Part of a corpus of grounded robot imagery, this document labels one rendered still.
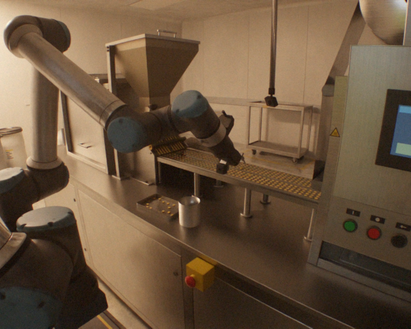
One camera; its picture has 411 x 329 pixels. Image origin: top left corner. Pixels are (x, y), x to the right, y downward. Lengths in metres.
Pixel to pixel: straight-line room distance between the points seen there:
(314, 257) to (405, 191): 0.39
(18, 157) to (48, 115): 3.06
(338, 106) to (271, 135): 4.53
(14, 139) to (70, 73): 3.37
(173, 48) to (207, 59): 4.73
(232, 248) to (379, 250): 0.46
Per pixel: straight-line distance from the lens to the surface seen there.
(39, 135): 1.14
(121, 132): 0.64
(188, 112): 0.68
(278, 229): 0.99
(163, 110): 0.75
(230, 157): 0.85
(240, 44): 5.52
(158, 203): 1.15
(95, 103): 0.70
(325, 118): 0.88
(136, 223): 1.11
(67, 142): 2.11
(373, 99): 0.52
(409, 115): 0.51
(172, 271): 1.05
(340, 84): 0.68
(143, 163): 1.39
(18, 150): 4.14
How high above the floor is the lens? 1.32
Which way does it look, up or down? 18 degrees down
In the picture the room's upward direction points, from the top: straight up
